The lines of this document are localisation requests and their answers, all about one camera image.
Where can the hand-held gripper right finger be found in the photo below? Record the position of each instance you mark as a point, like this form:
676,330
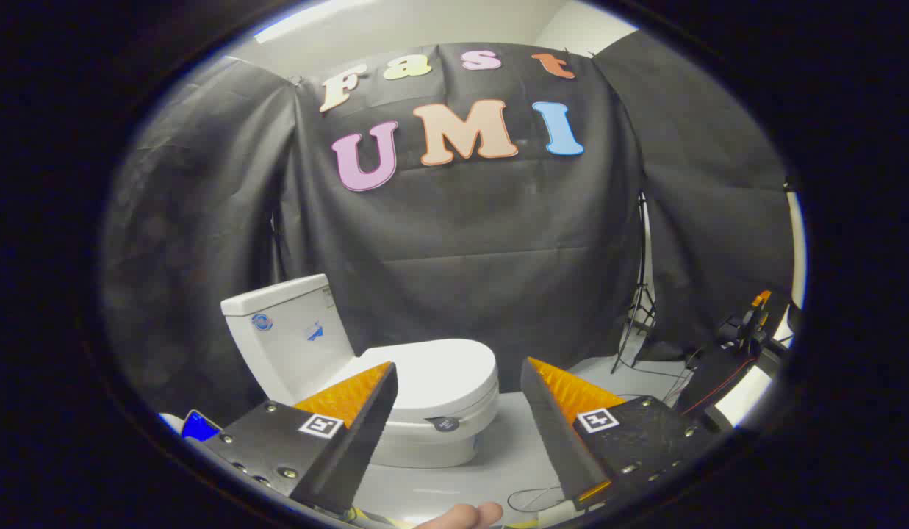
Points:
561,448

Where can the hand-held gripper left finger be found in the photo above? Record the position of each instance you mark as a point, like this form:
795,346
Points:
351,455

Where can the white toilet lid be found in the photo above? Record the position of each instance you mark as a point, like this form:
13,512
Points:
439,371

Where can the white toilet with tank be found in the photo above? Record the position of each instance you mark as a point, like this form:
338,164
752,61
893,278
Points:
292,345

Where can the blue object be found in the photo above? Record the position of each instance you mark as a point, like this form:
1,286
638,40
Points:
198,427

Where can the black tripod light stand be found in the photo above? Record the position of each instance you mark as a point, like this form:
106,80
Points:
641,294

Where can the black equipment with orange part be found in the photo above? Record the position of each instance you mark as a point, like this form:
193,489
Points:
719,375

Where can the black backdrop cloth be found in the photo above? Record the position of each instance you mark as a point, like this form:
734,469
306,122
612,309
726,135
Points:
483,242

